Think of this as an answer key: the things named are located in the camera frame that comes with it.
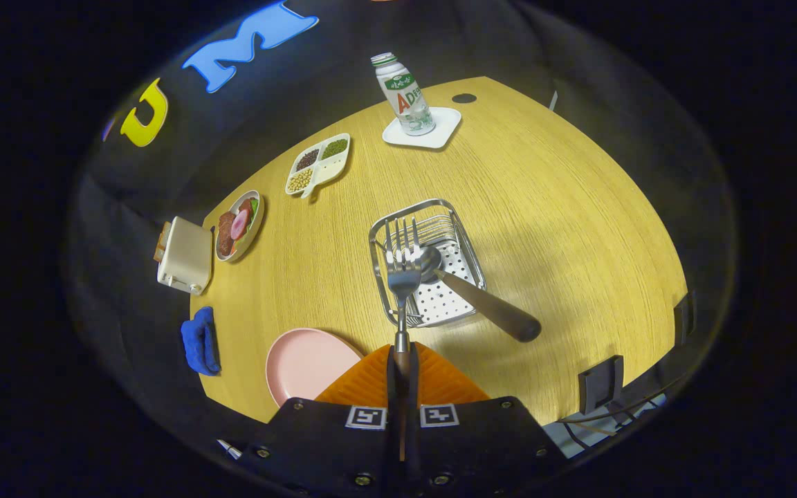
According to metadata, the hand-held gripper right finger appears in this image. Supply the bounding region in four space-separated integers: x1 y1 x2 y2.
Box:
407 342 569 496

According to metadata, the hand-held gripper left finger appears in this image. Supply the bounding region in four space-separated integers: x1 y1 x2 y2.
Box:
243 344 403 496

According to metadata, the wooden-handled metal spoon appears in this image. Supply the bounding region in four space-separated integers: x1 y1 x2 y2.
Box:
418 246 542 343

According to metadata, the wooden-handled metal fork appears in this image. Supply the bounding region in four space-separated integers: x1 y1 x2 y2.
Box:
383 217 425 464

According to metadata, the pink plate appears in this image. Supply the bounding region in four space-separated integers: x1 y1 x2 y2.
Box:
266 328 365 407

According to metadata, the blue cloth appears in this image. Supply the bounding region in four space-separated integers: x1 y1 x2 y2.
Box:
181 306 222 377

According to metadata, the white food bowl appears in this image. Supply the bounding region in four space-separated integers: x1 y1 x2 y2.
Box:
214 190 266 263

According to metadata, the brown meat slice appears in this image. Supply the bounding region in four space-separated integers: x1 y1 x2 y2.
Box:
218 211 237 257

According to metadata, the white divided dish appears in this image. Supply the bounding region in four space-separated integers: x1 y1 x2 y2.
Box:
285 133 351 200

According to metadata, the cream toaster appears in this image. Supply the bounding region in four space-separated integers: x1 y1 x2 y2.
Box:
156 216 213 296

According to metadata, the white square coaster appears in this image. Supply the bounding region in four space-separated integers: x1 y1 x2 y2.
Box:
382 107 462 150

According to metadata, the white drink bottle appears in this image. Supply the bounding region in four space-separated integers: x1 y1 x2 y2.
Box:
371 53 436 136

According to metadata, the metal wire basket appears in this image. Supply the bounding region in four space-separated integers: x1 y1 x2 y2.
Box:
369 199 488 329

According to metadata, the dark cable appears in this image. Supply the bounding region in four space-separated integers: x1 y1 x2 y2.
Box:
556 394 669 433

